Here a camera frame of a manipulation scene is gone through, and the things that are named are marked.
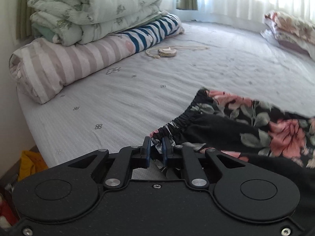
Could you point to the folded pale green quilt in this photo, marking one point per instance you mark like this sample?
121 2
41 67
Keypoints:
98 7

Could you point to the bed with grey patterned sheet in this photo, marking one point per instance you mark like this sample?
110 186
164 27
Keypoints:
147 91

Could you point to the floral pillow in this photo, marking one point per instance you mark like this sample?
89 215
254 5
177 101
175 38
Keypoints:
292 24

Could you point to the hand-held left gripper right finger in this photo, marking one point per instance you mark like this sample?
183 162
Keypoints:
165 152

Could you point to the black floral pants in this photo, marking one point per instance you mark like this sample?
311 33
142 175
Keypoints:
283 132

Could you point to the pink striped rolled blanket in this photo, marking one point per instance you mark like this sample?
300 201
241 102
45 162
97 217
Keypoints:
61 61

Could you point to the yellow cloth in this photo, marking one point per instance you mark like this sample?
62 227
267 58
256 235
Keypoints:
30 164

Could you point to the blue white striped blanket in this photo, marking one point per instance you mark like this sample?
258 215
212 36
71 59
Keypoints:
152 32

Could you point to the red white cloth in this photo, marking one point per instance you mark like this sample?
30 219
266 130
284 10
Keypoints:
6 209

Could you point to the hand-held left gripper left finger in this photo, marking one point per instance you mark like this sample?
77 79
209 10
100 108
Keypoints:
147 152

